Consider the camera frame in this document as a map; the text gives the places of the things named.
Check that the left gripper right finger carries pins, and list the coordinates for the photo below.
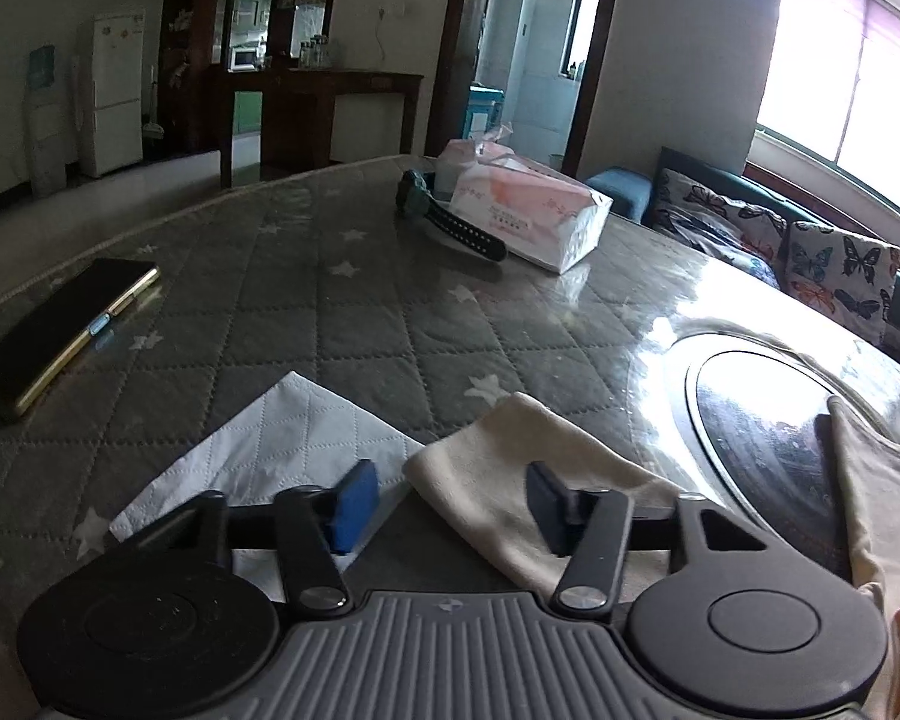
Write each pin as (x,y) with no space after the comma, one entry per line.
(591,529)

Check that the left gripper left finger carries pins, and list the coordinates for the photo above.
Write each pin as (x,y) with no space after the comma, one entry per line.
(316,525)

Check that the cream sweatshirt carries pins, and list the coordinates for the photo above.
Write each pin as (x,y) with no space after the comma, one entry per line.
(714,611)

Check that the white paper napkin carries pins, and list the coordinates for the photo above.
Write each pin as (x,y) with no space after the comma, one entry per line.
(296,433)

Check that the black round induction cooktop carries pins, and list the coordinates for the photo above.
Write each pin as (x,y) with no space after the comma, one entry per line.
(764,425)

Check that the quilted grey star tablecloth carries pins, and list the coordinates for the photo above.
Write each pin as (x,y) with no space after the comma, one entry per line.
(319,276)

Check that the pink white tissue pack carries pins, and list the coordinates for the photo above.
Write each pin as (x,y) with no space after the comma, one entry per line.
(545,217)

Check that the flat butterfly pillow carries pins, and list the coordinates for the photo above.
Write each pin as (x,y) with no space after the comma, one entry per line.
(745,236)

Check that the blue corner sofa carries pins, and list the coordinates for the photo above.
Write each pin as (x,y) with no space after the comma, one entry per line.
(632,193)

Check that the black smartwatch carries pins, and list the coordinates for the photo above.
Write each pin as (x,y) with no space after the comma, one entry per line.
(414,200)

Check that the black smartphone gold edge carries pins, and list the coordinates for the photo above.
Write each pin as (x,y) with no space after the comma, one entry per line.
(43,343)

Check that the upright butterfly pillow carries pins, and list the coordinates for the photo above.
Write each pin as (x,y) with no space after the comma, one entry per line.
(847,277)

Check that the dark wooden console table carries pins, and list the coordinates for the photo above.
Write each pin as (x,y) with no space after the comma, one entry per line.
(297,114)

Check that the blue small cabinet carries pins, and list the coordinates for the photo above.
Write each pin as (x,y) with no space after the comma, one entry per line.
(483,111)

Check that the white refrigerator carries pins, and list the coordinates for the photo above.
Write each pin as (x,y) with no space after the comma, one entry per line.
(108,92)

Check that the window with green frame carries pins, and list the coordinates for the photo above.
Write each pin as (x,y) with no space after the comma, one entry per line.
(833,89)

